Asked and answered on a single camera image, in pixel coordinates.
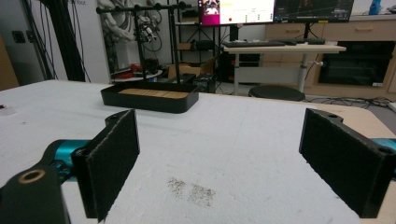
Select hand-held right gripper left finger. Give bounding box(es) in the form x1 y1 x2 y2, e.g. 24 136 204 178
71 108 141 223

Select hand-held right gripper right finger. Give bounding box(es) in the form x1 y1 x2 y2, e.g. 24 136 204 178
298 107 396 219

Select black tray with wooden bottom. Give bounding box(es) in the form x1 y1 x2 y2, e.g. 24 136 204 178
100 80 200 115

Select white table cloth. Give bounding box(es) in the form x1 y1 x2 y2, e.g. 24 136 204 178
0 79 362 224

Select black round stool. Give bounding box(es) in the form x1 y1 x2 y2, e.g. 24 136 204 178
247 85 306 103

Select black oven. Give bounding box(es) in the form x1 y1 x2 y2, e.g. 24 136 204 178
318 41 396 88

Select wooden cabinet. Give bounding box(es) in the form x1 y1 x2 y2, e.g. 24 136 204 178
264 14 396 97

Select white height-adjustable desk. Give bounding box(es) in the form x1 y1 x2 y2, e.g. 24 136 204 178
222 42 347 96

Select cardboard box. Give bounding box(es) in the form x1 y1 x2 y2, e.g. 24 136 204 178
167 56 217 81

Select black metal stand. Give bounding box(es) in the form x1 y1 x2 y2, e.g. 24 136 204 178
95 1 194 84

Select black keyboard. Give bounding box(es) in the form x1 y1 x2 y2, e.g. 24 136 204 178
222 40 287 49

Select dark computer monitor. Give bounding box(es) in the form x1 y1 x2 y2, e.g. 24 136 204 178
274 0 355 24

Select black shelf rack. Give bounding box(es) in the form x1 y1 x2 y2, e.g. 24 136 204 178
167 0 222 63

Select blue bottle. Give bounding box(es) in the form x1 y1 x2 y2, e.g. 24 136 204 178
368 0 383 16

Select bright computer monitor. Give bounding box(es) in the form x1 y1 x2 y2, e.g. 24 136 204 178
199 0 276 26

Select black floor cables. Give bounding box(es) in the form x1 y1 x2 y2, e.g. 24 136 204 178
306 96 391 110

